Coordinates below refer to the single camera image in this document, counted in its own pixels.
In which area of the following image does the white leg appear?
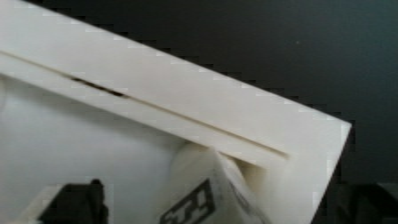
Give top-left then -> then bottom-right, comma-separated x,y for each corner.
152,143 -> 271,224

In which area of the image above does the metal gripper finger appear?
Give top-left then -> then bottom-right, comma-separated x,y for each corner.
17,178 -> 111,224

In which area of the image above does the white square tabletop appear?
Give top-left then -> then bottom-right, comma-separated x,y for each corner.
0,0 -> 351,224

